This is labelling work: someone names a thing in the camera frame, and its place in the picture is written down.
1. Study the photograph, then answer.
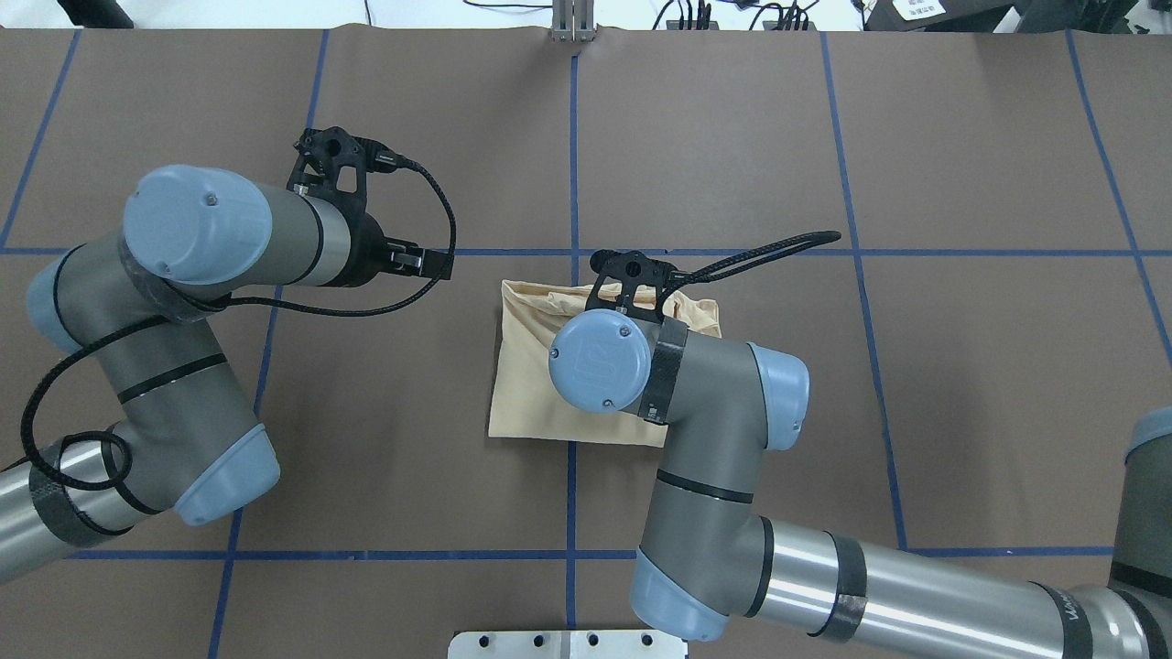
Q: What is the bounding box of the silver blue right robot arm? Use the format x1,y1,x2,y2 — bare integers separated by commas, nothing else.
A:
548,245,1168,658

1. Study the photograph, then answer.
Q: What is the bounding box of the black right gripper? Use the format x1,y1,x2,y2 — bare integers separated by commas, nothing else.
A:
586,250,683,324

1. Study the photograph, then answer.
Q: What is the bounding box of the beige long sleeve shirt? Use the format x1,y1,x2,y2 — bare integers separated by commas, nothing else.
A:
488,279,722,448

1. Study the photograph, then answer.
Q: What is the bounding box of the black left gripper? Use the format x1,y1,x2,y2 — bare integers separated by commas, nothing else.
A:
288,125,455,287

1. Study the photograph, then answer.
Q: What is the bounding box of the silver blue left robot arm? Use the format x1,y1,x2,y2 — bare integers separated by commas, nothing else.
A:
1,125,457,583

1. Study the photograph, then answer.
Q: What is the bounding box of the aluminium frame post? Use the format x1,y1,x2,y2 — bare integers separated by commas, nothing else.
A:
548,0,597,43

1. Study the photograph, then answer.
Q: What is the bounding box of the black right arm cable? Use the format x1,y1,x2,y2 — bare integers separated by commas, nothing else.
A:
673,231,843,294

